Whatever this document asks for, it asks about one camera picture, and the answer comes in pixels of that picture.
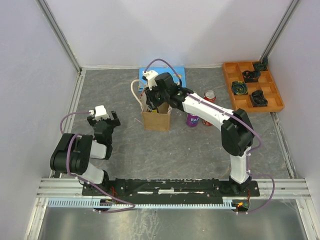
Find orange compartment tray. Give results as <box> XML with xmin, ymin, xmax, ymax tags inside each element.
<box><xmin>222</xmin><ymin>61</ymin><xmax>285</xmax><ymax>113</ymax></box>

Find aluminium frame rail front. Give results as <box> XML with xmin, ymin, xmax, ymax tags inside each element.
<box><xmin>37</xmin><ymin>178</ymin><xmax>311</xmax><ymax>199</ymax></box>

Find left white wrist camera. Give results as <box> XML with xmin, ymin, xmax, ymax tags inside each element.
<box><xmin>89</xmin><ymin>105</ymin><xmax>110</xmax><ymax>121</ymax></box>

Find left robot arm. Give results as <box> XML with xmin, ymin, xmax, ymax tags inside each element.
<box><xmin>50</xmin><ymin>105</ymin><xmax>121</xmax><ymax>195</ymax></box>

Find red cola can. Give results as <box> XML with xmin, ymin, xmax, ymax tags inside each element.
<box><xmin>202</xmin><ymin>119</ymin><xmax>212</xmax><ymax>127</ymax></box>
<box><xmin>203</xmin><ymin>90</ymin><xmax>217</xmax><ymax>103</ymax></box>

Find black rolled sock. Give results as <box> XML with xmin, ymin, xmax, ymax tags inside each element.
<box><xmin>242</xmin><ymin>70</ymin><xmax>261</xmax><ymax>83</ymax></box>
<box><xmin>250</xmin><ymin>89</ymin><xmax>268</xmax><ymax>107</ymax></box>

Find blue yellow rolled sock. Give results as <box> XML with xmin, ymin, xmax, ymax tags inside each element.
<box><xmin>231</xmin><ymin>81</ymin><xmax>248</xmax><ymax>96</ymax></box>

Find teal rolled sock corner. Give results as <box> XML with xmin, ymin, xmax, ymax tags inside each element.
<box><xmin>252</xmin><ymin>56</ymin><xmax>269</xmax><ymax>72</ymax></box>

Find light blue cable duct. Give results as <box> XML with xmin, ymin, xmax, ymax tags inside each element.
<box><xmin>47</xmin><ymin>196</ymin><xmax>238</xmax><ymax>208</ymax></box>

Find burlap canvas bag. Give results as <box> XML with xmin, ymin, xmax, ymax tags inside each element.
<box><xmin>130</xmin><ymin>79</ymin><xmax>172</xmax><ymax>132</ymax></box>

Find black rolled sock lower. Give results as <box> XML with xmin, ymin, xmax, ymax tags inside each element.
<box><xmin>250</xmin><ymin>89</ymin><xmax>268</xmax><ymax>107</ymax></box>

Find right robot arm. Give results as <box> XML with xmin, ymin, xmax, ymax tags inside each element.
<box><xmin>142</xmin><ymin>70</ymin><xmax>254</xmax><ymax>196</ymax></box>

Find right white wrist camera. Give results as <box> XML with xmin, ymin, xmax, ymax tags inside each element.
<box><xmin>142</xmin><ymin>70</ymin><xmax>159</xmax><ymax>90</ymax></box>

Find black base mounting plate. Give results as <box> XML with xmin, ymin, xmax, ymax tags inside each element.
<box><xmin>81</xmin><ymin>177</ymin><xmax>261</xmax><ymax>204</ymax></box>

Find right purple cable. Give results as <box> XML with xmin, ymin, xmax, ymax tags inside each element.
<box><xmin>144</xmin><ymin>58</ymin><xmax>276</xmax><ymax>215</ymax></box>

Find black rolled sock upper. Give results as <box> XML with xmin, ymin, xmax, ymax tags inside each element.
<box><xmin>242</xmin><ymin>70</ymin><xmax>261</xmax><ymax>83</ymax></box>

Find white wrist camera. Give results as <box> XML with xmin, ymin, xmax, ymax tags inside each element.
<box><xmin>142</xmin><ymin>70</ymin><xmax>159</xmax><ymax>90</ymax></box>
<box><xmin>89</xmin><ymin>105</ymin><xmax>110</xmax><ymax>121</ymax></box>

